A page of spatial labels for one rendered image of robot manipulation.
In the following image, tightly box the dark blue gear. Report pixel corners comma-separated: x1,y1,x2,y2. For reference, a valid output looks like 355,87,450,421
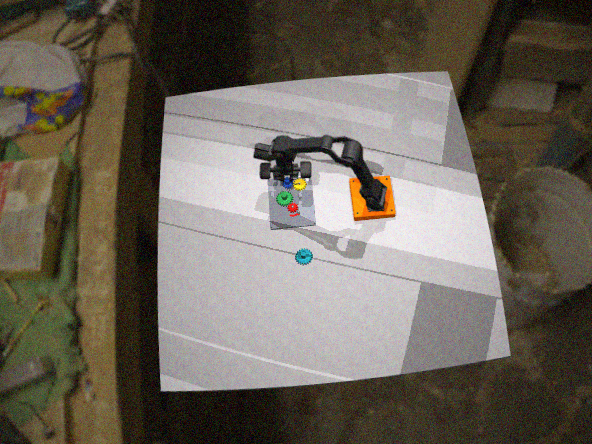
282,177,293,189

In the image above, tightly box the teal gear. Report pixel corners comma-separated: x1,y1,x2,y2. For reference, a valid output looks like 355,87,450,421
295,248,313,266

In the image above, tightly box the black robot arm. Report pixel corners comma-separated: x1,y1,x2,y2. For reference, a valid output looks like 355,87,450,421
254,135,387,212

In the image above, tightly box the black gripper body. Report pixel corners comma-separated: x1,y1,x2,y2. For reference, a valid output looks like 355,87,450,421
259,161,312,179

